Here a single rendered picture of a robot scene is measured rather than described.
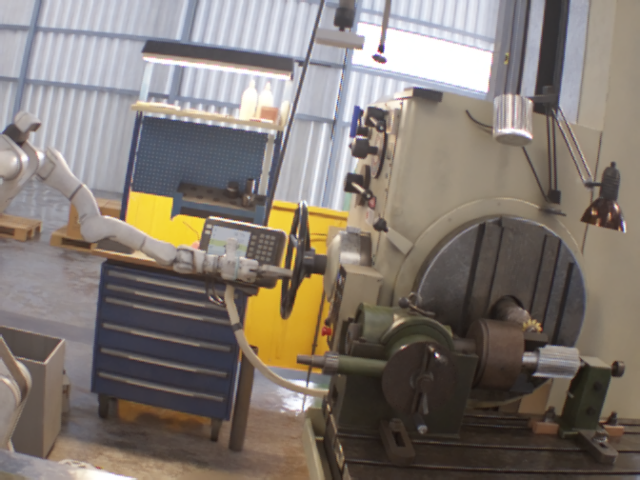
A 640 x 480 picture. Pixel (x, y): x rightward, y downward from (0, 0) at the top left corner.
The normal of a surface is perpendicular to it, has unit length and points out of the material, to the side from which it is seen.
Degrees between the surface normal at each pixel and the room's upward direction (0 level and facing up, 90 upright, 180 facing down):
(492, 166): 90
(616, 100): 90
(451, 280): 90
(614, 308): 90
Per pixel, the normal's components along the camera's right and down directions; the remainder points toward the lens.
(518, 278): 0.08, 0.15
